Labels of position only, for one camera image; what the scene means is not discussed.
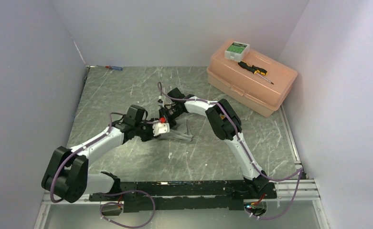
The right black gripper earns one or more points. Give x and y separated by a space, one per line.
163 111

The grey cloth napkin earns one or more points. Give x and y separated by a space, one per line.
181 131

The black yellow screwdriver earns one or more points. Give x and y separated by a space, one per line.
255 70

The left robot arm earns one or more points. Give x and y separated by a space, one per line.
67 175

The pink plastic toolbox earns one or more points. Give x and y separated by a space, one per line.
247 88

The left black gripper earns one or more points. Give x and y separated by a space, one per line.
150 136

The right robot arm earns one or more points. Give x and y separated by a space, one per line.
225 124

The small green white box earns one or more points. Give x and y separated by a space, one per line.
237 51

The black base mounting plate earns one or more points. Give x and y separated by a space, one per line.
179 195

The aluminium rail frame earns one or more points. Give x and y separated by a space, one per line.
297 206

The red blue screwdriver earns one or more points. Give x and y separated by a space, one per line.
115 68

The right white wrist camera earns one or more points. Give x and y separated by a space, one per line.
161 103

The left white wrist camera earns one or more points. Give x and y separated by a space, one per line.
160 126

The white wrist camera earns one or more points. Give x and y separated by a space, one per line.
160 126
161 103

